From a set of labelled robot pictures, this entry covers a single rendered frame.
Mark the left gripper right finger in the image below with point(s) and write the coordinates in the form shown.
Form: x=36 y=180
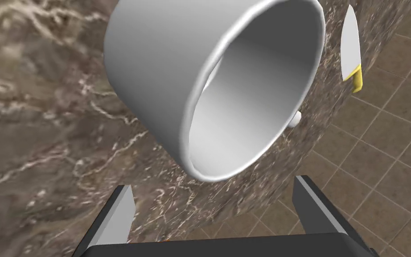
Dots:
x=319 y=214

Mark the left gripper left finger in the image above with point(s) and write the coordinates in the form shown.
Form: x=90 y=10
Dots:
x=114 y=219

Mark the white mug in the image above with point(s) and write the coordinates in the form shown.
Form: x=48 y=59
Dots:
x=177 y=78

